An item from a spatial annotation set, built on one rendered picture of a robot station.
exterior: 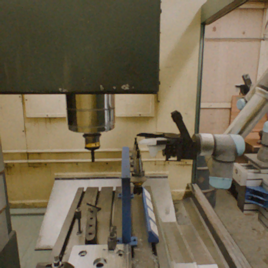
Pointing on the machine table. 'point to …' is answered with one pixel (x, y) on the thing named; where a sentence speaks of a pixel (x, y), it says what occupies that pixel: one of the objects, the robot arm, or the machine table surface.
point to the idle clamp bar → (91, 220)
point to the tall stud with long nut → (79, 219)
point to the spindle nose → (90, 113)
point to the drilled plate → (79, 261)
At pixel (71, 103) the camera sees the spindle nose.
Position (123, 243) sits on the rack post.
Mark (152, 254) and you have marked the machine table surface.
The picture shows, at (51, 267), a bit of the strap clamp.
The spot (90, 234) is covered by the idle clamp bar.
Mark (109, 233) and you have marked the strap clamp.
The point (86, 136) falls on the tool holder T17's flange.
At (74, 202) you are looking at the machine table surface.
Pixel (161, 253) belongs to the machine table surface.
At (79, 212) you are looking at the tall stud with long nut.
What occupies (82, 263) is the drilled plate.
